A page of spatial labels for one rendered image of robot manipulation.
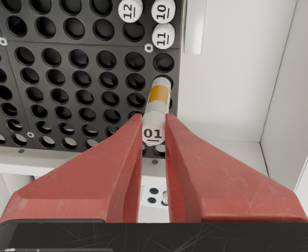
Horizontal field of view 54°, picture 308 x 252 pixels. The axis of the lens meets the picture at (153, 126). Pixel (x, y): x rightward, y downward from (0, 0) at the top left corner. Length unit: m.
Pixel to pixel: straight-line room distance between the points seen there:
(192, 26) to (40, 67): 0.11
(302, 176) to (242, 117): 0.10
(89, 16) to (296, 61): 0.14
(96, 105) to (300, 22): 0.15
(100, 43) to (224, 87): 0.12
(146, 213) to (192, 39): 0.34
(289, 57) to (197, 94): 0.08
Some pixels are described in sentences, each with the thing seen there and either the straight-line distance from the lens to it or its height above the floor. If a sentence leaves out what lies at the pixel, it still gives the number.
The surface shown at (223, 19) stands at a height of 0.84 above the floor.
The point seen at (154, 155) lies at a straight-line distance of 0.23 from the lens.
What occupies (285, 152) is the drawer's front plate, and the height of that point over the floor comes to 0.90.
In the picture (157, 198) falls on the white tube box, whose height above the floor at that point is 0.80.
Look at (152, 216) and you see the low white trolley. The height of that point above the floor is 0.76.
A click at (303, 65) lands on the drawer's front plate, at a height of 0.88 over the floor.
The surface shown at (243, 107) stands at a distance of 0.28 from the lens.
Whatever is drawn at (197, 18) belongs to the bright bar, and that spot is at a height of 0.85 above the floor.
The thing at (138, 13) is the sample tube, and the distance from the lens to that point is 0.17.
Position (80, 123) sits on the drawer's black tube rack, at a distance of 0.23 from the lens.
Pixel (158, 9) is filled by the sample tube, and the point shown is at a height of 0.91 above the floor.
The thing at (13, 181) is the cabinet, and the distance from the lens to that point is 0.51.
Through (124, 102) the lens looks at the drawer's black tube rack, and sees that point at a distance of 0.21.
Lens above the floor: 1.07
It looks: 54 degrees down
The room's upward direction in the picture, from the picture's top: 169 degrees counter-clockwise
